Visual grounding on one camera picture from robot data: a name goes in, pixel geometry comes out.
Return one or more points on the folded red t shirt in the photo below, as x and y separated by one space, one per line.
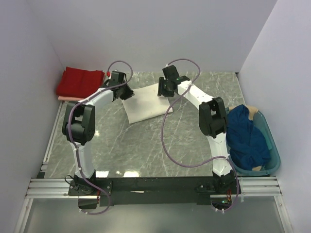
79 83

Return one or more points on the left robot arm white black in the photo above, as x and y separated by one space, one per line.
79 128

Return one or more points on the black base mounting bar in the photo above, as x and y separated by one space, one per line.
152 190

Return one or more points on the teal plastic basket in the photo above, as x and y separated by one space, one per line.
273 165

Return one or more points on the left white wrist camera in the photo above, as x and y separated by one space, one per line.
109 74

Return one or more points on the beige t shirt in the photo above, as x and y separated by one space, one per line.
252 111

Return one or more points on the aluminium frame rail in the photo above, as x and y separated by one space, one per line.
58 188

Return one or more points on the folded pink t shirt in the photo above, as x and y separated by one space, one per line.
62 98

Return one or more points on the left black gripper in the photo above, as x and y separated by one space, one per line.
125 91

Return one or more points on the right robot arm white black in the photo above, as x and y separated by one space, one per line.
212 119

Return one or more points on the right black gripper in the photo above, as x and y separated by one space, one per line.
163 86

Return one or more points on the blue t shirt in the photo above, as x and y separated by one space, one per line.
248 147

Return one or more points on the white t shirt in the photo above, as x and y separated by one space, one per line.
145 104

